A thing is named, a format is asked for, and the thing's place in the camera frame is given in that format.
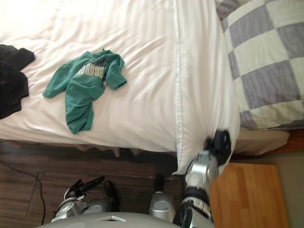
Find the green printed t-shirt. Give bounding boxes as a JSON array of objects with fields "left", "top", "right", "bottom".
[{"left": 42, "top": 48, "right": 128, "bottom": 135}]

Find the white quilt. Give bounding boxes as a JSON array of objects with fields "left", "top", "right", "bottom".
[{"left": 0, "top": 0, "right": 241, "bottom": 176}]

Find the silver robot leg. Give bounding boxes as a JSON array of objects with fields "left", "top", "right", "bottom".
[
  {"left": 86, "top": 180, "right": 121, "bottom": 214},
  {"left": 149, "top": 174, "right": 178, "bottom": 217}
]

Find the beige bed sheet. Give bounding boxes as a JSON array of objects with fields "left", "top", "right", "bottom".
[{"left": 234, "top": 129, "right": 291, "bottom": 155}]

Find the silver left robot leg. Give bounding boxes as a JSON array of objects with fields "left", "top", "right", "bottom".
[{"left": 86, "top": 180, "right": 121, "bottom": 214}]

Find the silver right robot leg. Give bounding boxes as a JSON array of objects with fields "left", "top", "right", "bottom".
[{"left": 149, "top": 174, "right": 178, "bottom": 217}]

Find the black garment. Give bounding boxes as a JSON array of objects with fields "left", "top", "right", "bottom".
[{"left": 0, "top": 44, "right": 36, "bottom": 120}]

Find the black floor cable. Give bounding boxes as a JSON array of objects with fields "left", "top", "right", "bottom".
[{"left": 0, "top": 158, "right": 46, "bottom": 225}]

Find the grey and cream checkered pillow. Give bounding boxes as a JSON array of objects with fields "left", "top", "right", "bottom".
[{"left": 215, "top": 0, "right": 304, "bottom": 131}]

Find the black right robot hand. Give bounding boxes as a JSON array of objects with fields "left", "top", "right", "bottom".
[{"left": 203, "top": 129, "right": 232, "bottom": 166}]

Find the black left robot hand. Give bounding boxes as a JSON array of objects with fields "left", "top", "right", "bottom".
[{"left": 68, "top": 175, "right": 105, "bottom": 197}]

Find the grey robot torso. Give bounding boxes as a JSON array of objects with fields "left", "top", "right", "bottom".
[{"left": 35, "top": 212, "right": 185, "bottom": 228}]

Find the wooden nightstand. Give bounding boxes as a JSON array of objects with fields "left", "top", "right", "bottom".
[{"left": 209, "top": 163, "right": 290, "bottom": 228}]

